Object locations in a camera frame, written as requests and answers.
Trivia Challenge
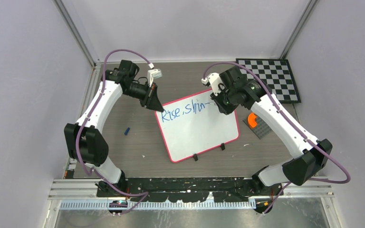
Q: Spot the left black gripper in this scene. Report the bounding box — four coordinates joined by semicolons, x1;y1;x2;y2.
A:
125;81;164;112

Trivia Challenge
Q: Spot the white whiteboard pink rim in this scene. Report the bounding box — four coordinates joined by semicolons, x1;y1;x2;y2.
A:
154;89;240;163

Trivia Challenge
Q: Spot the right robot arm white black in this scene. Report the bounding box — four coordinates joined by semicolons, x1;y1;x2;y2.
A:
202;65;333;195

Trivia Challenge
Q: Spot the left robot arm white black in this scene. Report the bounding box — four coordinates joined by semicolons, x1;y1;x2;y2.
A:
64;60;164;197

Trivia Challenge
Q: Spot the orange curved block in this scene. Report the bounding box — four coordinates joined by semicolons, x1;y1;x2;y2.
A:
247;112;258;129

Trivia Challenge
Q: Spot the grey lego baseplate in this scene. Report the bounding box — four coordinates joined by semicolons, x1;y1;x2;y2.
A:
243;115;272;139

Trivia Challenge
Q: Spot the black white checkerboard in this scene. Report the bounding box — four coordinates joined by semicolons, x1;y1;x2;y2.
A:
236;58;301;104

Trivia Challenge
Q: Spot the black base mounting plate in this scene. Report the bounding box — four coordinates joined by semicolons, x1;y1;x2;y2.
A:
96;177;284;204

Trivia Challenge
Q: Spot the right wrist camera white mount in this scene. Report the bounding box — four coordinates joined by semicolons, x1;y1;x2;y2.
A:
201;73;225;96

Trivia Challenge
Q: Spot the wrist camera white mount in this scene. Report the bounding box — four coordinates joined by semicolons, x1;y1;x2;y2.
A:
147;63;163;86
201;73;225;96

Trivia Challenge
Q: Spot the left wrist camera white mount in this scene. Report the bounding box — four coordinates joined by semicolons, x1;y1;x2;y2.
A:
147;63;163;86

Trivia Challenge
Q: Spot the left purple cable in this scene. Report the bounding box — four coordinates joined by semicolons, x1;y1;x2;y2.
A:
75;48;155;215

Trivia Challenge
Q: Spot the purple cable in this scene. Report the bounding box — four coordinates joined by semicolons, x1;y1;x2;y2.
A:
202;61;351;215
75;48;155;215

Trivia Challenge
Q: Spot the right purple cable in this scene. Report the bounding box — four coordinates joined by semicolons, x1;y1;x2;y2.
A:
202;61;351;215

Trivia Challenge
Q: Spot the white slotted cable duct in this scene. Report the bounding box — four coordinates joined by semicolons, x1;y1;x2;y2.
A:
59;199;256;210

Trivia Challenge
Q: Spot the aluminium frame rail front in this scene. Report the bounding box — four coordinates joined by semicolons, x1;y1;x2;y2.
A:
48;179;100;200

